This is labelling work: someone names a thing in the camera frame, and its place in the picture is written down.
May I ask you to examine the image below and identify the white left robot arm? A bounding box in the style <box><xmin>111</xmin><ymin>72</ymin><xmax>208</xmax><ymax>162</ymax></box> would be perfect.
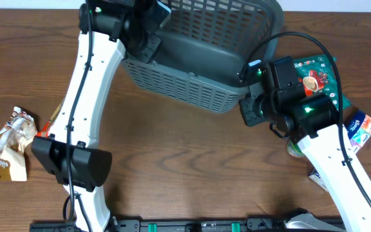
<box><xmin>30</xmin><ymin>1</ymin><xmax>171</xmax><ymax>231</ymax></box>

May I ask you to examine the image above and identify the grey plastic basket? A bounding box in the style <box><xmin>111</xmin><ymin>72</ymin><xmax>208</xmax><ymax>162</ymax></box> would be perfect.
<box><xmin>122</xmin><ymin>0</ymin><xmax>284</xmax><ymax>113</ymax></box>

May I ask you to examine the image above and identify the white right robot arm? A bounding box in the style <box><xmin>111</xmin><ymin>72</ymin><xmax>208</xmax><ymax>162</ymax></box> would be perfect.
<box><xmin>239</xmin><ymin>57</ymin><xmax>371</xmax><ymax>231</ymax></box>

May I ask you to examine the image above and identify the green lid jar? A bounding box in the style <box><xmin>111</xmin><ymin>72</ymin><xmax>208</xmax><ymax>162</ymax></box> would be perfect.
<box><xmin>286</xmin><ymin>140</ymin><xmax>305</xmax><ymax>158</ymax></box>

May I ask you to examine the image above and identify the beige brown snack bag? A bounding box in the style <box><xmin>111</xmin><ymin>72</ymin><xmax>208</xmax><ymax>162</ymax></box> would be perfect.
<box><xmin>0</xmin><ymin>106</ymin><xmax>37</xmax><ymax>182</ymax></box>

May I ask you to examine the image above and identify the green coffee bag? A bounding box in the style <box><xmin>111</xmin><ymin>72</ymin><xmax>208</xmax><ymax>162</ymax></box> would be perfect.
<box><xmin>294</xmin><ymin>54</ymin><xmax>339</xmax><ymax>110</ymax></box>

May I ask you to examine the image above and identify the orange spaghetti packet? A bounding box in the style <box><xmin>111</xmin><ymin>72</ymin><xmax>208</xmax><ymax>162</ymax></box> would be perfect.
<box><xmin>37</xmin><ymin>99</ymin><xmax>65</xmax><ymax>137</ymax></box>

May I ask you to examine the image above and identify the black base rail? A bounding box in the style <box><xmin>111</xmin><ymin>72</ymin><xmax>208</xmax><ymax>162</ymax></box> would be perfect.
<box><xmin>29</xmin><ymin>216</ymin><xmax>347</xmax><ymax>232</ymax></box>

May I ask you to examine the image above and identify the colourful tissue pack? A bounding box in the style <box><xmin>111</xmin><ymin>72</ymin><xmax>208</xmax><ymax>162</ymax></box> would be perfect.
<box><xmin>308</xmin><ymin>110</ymin><xmax>371</xmax><ymax>192</ymax></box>

